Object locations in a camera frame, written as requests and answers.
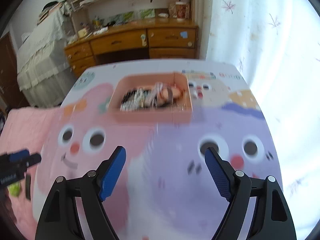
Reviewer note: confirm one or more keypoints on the wooden desk with drawers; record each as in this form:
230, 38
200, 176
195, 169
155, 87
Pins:
155, 38

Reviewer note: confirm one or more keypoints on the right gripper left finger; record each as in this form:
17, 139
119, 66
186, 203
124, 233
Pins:
59, 217

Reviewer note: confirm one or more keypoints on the white floral curtain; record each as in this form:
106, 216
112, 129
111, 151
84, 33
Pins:
274, 44

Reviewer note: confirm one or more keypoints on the wooden bookshelf with books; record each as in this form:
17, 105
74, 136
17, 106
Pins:
96, 12

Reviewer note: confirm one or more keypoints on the black flat strip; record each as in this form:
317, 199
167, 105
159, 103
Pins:
28, 186

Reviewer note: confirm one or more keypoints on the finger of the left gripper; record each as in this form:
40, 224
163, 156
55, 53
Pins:
30, 160
14, 157

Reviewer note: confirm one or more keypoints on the red paper cup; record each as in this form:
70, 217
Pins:
181, 10

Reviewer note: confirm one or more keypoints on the yellow mug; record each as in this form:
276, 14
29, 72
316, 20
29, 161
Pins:
83, 33

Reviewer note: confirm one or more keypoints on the cartoon printed table mat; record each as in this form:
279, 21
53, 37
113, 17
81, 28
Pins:
165, 190

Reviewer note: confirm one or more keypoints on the pink plastic tray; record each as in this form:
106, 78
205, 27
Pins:
131, 101

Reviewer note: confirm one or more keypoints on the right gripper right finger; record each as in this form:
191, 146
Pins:
271, 216

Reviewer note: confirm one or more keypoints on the pink smart watch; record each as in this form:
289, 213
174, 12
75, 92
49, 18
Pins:
166, 95

